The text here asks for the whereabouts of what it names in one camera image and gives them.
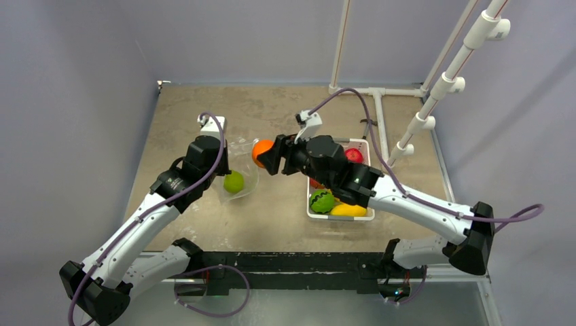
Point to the green lime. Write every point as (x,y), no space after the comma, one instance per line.
(234,182)

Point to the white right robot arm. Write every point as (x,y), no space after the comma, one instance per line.
(464,234)

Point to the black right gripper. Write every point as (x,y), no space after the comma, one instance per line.
(285,155)

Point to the clear zip top bag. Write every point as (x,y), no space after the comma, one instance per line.
(239,159)

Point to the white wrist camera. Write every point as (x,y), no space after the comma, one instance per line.
(212,126)
(309,123)

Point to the red apple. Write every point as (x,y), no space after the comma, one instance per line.
(354,155)

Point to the small orange pepper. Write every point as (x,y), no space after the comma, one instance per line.
(315,184)

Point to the yellow mango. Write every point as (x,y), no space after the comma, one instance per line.
(348,210)

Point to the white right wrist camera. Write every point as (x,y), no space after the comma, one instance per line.
(309,123)

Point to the black hammer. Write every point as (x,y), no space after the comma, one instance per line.
(368,125)

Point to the green ridged squash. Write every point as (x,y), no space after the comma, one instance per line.
(322,201)

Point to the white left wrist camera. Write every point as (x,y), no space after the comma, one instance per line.
(212,126)

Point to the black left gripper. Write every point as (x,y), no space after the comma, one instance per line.
(225,168)

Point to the white pvc pipe frame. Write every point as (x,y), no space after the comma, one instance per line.
(445,75)

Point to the white plastic basket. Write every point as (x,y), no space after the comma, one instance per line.
(364,148)

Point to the orange fruit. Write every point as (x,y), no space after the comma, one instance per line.
(260,147)

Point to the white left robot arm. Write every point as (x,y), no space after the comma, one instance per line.
(103,284)

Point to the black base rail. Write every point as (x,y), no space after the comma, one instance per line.
(222,271)

